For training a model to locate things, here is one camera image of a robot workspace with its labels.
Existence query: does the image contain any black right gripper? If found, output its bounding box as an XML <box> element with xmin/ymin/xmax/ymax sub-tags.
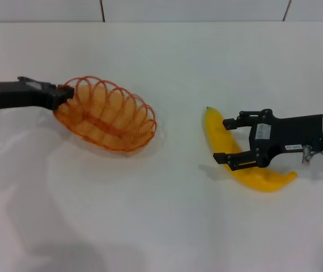
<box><xmin>212</xmin><ymin>108</ymin><xmax>323</xmax><ymax>172</ymax></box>

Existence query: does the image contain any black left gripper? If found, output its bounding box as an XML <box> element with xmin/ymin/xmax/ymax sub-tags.
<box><xmin>0</xmin><ymin>75</ymin><xmax>75</xmax><ymax>112</ymax></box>

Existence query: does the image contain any yellow banana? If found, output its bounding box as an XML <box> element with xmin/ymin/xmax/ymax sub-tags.
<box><xmin>203</xmin><ymin>106</ymin><xmax>298</xmax><ymax>193</ymax></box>

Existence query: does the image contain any orange wire basket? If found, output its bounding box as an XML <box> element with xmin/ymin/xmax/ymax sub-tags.
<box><xmin>54</xmin><ymin>75</ymin><xmax>158</xmax><ymax>154</ymax></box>

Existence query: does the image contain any grey right gripper cable plug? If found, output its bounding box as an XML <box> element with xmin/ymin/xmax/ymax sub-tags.
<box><xmin>301</xmin><ymin>144</ymin><xmax>315</xmax><ymax>165</ymax></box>

